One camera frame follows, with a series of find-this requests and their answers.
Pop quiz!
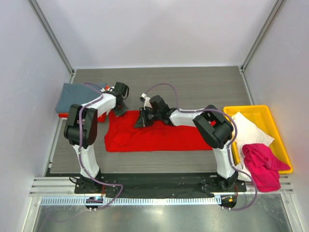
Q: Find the folded grey t shirt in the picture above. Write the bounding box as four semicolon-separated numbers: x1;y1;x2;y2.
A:
55;83;106;114

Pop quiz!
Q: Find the aluminium frame post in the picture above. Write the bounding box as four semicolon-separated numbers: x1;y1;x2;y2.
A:
28;0;74;76
239;0;286;73

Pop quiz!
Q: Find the white t shirt in bin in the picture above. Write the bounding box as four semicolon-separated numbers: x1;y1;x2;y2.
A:
231;112;274;182

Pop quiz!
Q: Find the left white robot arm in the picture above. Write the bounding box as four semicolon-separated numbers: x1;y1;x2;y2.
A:
64;82;129;193

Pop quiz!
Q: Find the left aluminium frame post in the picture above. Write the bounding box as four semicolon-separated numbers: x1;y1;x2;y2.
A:
28;0;74;76

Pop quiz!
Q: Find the red t shirt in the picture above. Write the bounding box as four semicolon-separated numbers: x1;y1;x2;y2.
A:
104;110;212;152

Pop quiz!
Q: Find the magenta t shirt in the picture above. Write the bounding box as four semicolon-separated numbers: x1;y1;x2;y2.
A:
242;144;290;192

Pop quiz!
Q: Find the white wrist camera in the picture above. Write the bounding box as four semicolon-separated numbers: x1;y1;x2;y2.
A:
140;93;152;109
100;86;114;93

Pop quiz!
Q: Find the yellow plastic bin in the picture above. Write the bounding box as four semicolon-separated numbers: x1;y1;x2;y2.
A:
223;105;294;174

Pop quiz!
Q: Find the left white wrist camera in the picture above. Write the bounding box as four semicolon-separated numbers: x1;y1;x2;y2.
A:
100;86;114;93

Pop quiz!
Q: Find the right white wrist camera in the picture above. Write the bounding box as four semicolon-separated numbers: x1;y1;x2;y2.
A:
140;93;152;109

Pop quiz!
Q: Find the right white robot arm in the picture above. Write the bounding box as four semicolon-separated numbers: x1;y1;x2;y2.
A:
134;93;238;191

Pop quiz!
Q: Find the folded orange t shirt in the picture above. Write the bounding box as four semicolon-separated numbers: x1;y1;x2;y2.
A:
58;84;114;123

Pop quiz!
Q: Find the slotted cable duct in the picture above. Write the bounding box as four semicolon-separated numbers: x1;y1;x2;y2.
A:
41;195;221;206

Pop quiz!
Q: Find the right aluminium frame post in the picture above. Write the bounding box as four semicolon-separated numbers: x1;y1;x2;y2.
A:
239;0;286;73

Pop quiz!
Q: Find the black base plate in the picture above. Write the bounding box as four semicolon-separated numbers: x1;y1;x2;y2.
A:
69;173;247;208

